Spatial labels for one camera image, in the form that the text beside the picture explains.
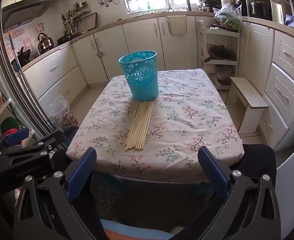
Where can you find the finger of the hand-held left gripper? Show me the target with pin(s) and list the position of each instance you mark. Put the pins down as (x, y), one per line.
(15, 136)
(37, 148)

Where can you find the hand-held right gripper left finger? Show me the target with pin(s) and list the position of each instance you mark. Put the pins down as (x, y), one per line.
(80, 175)

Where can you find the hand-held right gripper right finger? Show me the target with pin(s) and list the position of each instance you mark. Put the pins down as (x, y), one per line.
(212, 172)

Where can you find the bunch of wooden chopsticks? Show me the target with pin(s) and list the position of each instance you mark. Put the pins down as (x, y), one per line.
(139, 127)

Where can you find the teal cutout plastic basket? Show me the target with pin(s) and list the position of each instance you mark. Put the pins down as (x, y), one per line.
(142, 80)

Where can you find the floral tablecloth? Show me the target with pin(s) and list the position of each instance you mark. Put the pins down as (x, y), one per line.
(187, 120)

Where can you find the person's dark pants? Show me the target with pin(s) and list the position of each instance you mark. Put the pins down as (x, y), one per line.
(147, 200)

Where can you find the blue orange cushion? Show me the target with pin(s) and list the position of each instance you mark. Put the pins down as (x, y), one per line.
(137, 232)

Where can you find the black wok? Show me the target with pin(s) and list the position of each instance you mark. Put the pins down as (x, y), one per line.
(24, 55)

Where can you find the white wooden stool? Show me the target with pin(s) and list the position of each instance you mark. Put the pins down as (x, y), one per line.
(249, 97)

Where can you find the steel kettle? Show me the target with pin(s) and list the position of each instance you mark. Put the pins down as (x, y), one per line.
(45, 45)

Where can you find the black frying pan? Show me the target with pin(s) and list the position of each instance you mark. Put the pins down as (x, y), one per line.
(64, 40)

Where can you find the dark pan on rack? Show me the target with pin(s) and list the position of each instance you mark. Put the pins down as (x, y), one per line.
(222, 53)

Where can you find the grey range hood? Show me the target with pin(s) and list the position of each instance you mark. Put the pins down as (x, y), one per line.
(24, 10)

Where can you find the kitchen utensil rack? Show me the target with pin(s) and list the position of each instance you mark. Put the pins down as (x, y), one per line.
(72, 20)

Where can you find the cutting board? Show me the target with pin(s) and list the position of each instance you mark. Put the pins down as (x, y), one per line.
(90, 21)

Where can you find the white shelf rack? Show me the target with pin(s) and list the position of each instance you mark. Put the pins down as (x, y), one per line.
(219, 33)

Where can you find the cream kitchen base cabinets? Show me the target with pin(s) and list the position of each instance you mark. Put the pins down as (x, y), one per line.
(142, 42)

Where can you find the cream hanging tray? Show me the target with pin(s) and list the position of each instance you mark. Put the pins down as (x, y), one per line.
(177, 25)

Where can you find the plastic bag of vegetables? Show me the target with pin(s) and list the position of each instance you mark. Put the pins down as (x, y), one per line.
(227, 17)

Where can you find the white mug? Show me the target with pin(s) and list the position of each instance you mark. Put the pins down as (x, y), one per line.
(204, 9)

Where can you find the stainless steel pot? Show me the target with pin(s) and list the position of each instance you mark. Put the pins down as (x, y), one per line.
(258, 9)

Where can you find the blue box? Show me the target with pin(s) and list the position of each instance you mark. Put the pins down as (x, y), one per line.
(290, 20)

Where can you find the white kitchen appliance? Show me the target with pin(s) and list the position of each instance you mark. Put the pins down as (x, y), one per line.
(278, 6)

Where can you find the green bottle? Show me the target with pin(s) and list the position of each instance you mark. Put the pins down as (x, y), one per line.
(148, 5)

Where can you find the red wall stickers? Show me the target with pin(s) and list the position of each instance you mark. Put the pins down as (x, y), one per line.
(19, 37)

